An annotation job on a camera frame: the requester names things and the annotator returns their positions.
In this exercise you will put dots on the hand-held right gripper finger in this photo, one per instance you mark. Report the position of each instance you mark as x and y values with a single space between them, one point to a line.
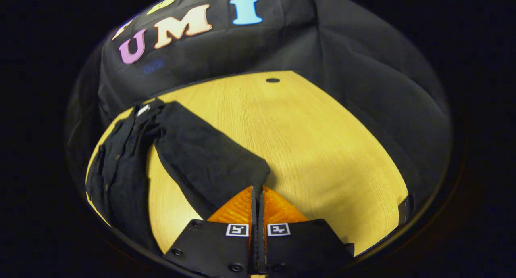
253 249
262 249

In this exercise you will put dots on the black jacket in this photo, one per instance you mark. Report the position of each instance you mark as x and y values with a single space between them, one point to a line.
201 149

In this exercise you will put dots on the black rectangular block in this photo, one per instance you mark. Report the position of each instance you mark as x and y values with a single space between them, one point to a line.
405 211

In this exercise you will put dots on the black backdrop cloth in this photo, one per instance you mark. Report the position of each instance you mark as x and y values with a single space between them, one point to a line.
363 68

